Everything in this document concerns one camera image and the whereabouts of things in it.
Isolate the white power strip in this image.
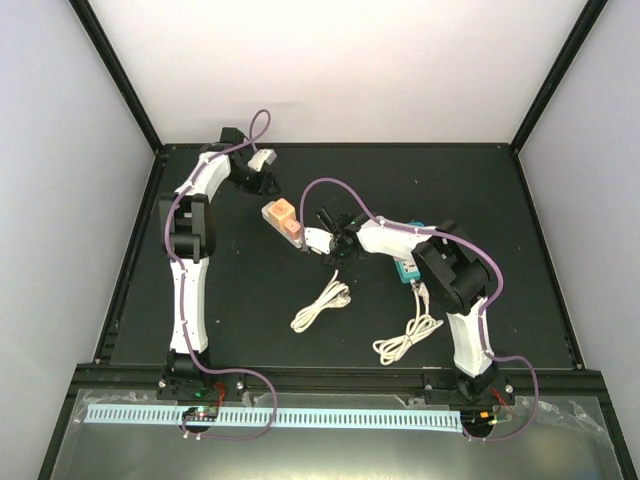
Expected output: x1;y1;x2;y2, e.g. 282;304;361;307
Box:
261;201;302;249

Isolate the light blue slotted cable duct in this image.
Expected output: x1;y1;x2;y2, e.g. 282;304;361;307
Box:
84;404;463;433

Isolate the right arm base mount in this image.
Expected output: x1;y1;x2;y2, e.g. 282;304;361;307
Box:
416;368;515;407

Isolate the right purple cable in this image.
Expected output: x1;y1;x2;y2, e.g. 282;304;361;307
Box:
299;178;541;444

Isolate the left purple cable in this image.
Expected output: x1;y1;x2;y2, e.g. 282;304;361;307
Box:
165;108;279;442

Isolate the teal power strip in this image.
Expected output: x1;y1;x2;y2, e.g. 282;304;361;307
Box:
393;257;421;284

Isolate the large orange cube adapter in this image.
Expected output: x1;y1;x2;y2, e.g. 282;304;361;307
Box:
267;198;296;229

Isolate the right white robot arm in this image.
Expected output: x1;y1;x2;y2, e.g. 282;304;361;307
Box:
303;208;494;403

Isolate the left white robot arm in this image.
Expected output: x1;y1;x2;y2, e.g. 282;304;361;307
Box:
160;127;280;399

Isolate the small pink cube adapter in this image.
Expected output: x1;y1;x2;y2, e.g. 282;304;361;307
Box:
283;219;301;240

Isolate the white power strip cable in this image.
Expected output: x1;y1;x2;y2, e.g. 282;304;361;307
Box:
290;268;353;334

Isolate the purple cable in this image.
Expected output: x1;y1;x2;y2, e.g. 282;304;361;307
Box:
299;178;541;444
165;108;279;442

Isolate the teal strip white cable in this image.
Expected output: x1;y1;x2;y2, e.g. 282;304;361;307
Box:
372;280;445;366

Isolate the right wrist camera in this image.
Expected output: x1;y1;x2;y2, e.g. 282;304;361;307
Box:
302;227;333;255

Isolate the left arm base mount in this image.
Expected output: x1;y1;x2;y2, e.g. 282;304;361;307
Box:
156;365;243;404

